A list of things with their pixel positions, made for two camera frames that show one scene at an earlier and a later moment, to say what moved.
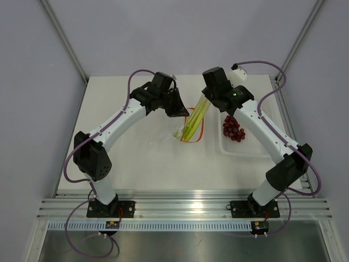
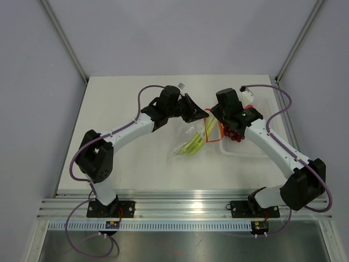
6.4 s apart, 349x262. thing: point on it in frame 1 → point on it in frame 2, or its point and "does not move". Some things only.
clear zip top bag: [167, 131] → [196, 135]
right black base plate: [249, 209] does not move
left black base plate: [116, 209] does not move
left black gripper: [179, 109] → [194, 112]
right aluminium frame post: [296, 43] does not move
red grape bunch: [231, 129] does not move
